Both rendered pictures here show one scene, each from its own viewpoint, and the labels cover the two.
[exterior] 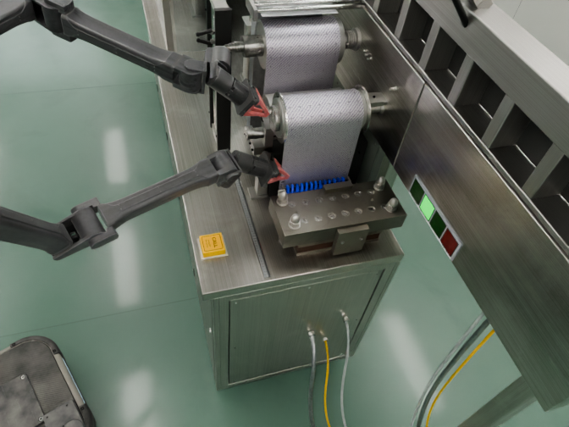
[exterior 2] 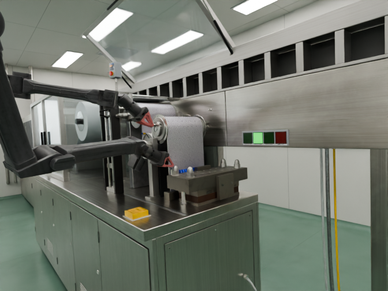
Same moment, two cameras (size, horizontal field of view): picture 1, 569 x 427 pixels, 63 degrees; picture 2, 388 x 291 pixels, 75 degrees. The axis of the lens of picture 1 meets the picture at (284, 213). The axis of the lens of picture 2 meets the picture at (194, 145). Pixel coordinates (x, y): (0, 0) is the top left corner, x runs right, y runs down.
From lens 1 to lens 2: 0.92 m
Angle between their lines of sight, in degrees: 49
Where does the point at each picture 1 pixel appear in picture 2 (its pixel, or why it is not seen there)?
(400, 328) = not seen: outside the picture
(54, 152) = not seen: outside the picture
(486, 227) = (293, 105)
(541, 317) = (351, 105)
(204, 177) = (128, 142)
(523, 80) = (268, 40)
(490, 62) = (250, 51)
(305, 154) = (179, 147)
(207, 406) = not seen: outside the picture
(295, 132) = (171, 129)
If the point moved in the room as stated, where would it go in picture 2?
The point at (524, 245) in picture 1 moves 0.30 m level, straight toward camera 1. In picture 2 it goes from (316, 88) to (328, 73)
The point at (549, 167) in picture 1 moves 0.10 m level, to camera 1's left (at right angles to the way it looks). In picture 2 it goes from (301, 52) to (280, 50)
